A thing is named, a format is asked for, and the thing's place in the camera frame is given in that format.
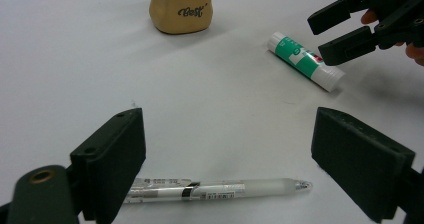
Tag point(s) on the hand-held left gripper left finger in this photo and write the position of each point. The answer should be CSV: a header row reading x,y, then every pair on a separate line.
x,y
106,164

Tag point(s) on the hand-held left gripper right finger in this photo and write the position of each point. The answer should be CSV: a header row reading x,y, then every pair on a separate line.
x,y
360,160

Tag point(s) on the green and white glue stick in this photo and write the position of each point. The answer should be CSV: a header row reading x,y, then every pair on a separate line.
x,y
301,59

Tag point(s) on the clear ballpoint pen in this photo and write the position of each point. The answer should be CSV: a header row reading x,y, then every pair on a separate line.
x,y
253,186

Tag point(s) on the tan pen holder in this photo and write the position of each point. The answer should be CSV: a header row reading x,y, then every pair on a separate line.
x,y
180,4

